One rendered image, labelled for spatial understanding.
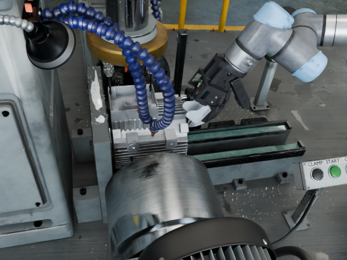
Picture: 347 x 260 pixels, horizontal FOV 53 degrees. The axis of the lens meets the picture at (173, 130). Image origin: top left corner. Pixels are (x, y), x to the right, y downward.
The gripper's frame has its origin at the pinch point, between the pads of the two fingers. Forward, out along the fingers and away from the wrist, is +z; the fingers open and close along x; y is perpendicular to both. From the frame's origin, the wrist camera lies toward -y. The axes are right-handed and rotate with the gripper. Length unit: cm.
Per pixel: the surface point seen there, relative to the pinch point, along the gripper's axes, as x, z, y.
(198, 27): -244, 52, -128
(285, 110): -31, -1, -59
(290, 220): 18.2, 9.4, -39.8
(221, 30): -225, 37, -139
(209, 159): 0.3, 10.3, -13.9
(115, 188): 19.5, 8.9, 20.8
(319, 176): 21.0, -11.9, -24.4
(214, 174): 1.1, 14.8, -19.2
